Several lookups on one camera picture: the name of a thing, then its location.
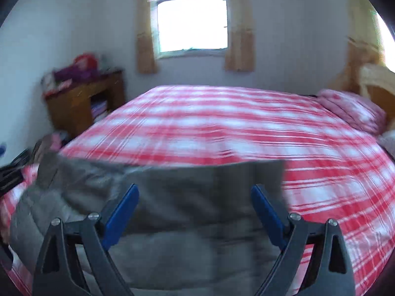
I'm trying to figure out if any large window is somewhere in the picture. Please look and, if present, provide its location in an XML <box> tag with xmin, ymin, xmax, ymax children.
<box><xmin>372</xmin><ymin>9</ymin><xmax>395</xmax><ymax>68</ymax></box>

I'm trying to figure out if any short beige curtain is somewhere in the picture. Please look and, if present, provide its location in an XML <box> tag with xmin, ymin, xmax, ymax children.
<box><xmin>136</xmin><ymin>0</ymin><xmax>158</xmax><ymax>75</ymax></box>
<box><xmin>224</xmin><ymin>0</ymin><xmax>256</xmax><ymax>72</ymax></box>

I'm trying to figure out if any brown wooden desk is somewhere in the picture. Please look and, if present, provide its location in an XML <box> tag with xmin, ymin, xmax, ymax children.
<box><xmin>45</xmin><ymin>69</ymin><xmax>127</xmax><ymax>140</ymax></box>

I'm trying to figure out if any long beige curtain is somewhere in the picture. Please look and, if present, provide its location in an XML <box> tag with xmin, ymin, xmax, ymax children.
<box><xmin>329</xmin><ymin>0</ymin><xmax>384</xmax><ymax>95</ymax></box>

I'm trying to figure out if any pink folded blanket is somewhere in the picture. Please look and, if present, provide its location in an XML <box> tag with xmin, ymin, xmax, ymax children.
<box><xmin>318</xmin><ymin>89</ymin><xmax>387</xmax><ymax>135</ymax></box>

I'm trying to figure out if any white box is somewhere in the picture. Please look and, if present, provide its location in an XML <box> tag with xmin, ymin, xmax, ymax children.
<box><xmin>41</xmin><ymin>72</ymin><xmax>56</xmax><ymax>95</ymax></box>

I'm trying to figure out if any stack of boxes in desk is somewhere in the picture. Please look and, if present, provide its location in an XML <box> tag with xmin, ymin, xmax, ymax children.
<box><xmin>91</xmin><ymin>100</ymin><xmax>109</xmax><ymax>119</ymax></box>

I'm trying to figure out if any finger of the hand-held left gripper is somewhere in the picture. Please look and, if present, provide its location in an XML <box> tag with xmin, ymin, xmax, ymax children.
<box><xmin>0</xmin><ymin>149</ymin><xmax>32</xmax><ymax>197</ymax></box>

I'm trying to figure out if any wooden bed headboard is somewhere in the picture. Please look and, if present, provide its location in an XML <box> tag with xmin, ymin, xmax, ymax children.
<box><xmin>359</xmin><ymin>63</ymin><xmax>395</xmax><ymax>121</ymax></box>

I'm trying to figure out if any pile of clothes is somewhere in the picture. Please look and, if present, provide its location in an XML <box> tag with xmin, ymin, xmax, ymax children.
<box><xmin>32</xmin><ymin>132</ymin><xmax>70</xmax><ymax>161</ymax></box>

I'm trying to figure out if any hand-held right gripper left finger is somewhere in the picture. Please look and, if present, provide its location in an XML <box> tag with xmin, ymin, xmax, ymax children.
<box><xmin>32</xmin><ymin>183</ymin><xmax>140</xmax><ymax>296</ymax></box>

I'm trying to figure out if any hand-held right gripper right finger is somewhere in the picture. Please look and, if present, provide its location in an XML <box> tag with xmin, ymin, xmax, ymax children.
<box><xmin>251</xmin><ymin>184</ymin><xmax>355</xmax><ymax>296</ymax></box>

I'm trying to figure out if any purple cloth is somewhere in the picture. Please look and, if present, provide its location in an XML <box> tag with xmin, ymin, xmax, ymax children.
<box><xmin>54</xmin><ymin>65</ymin><xmax>99</xmax><ymax>82</ymax></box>

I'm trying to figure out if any grey puffer jacket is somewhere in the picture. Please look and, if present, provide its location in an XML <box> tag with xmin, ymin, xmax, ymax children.
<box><xmin>9</xmin><ymin>152</ymin><xmax>286</xmax><ymax>296</ymax></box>

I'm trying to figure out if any small framed window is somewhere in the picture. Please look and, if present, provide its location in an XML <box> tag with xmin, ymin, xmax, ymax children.
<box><xmin>150</xmin><ymin>0</ymin><xmax>231</xmax><ymax>58</ymax></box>

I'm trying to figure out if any striped pillow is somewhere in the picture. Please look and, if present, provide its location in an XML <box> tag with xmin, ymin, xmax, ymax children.
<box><xmin>378</xmin><ymin>131</ymin><xmax>395</xmax><ymax>161</ymax></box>

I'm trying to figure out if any bed with red plaid sheet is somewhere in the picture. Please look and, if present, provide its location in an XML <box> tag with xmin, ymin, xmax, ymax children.
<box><xmin>0</xmin><ymin>85</ymin><xmax>395</xmax><ymax>296</ymax></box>

